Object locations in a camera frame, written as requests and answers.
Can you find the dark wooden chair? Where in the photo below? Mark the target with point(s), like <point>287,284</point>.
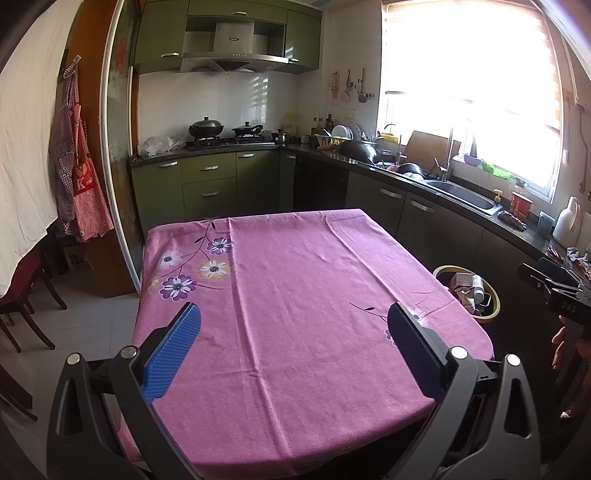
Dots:
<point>27,286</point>

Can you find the red checked apron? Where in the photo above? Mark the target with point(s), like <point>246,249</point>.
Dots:
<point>90,203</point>

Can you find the sliding glass door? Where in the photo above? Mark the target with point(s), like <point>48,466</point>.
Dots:
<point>120,138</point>

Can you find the steel range hood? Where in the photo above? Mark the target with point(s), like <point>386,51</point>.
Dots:
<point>231,60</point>

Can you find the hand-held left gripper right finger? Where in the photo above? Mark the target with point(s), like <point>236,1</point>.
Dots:
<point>411,346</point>

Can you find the wooden cutting board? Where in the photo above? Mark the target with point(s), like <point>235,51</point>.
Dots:
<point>425,147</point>

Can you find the white plastic jug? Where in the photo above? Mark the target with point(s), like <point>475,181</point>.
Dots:
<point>567,221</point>

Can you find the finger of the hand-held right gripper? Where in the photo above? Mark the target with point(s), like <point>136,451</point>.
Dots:
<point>533,275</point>
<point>556,270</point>

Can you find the hanging kitchen utensils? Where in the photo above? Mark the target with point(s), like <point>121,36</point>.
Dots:
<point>361,92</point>

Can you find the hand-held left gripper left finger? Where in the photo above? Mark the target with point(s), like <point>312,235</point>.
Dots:
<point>173,353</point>

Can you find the red cup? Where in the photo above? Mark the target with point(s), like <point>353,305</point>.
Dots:
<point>521,205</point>

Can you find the crumpled plastic bag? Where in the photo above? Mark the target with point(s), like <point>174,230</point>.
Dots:
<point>159,145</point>

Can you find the dark base cabinets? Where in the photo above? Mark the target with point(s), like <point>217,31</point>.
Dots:
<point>415,226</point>

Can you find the small steel pot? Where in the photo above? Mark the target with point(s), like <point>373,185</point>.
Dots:
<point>280,137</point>

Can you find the person's right hand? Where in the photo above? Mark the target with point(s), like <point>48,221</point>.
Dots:
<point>561,346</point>

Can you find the condiment bottles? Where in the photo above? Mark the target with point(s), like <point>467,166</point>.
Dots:
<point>323,124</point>

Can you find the black lidded wok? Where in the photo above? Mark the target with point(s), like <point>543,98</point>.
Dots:
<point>206,128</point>

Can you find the white pill bottle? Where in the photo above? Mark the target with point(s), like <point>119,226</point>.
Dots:
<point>478,286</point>

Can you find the large black wok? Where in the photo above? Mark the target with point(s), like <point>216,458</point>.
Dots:
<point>360,152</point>

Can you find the green upper cabinets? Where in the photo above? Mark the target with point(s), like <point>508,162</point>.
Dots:
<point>159,32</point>

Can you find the pink floral tablecloth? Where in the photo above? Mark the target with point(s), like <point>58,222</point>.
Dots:
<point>300,300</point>

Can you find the white hanging cloth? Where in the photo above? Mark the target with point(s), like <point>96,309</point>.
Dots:
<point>27,138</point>

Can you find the steel faucet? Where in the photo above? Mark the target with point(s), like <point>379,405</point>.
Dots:
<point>447,157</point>

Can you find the black lidded frying pan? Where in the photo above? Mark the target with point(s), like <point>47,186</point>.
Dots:
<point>247,130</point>

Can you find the yellow-rimmed trash bin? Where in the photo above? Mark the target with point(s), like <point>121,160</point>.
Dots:
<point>494,307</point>

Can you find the steel sink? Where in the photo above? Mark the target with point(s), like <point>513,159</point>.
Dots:
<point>461,196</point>

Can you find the gas stove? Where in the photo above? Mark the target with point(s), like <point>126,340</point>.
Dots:
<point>231,142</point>

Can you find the black pot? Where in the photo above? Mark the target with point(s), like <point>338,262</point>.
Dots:
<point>410,171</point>

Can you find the green base cabinets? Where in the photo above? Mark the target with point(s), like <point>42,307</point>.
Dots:
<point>207,189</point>

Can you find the purple checked apron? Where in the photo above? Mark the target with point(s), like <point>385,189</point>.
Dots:
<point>62,152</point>

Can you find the bright kitchen window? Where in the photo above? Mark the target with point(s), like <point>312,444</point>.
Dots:
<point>461,69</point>

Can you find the dish rack with plates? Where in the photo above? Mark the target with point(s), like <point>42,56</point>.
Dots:
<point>344,134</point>

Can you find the purple cardboard box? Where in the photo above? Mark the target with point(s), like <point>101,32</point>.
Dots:
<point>460,281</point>

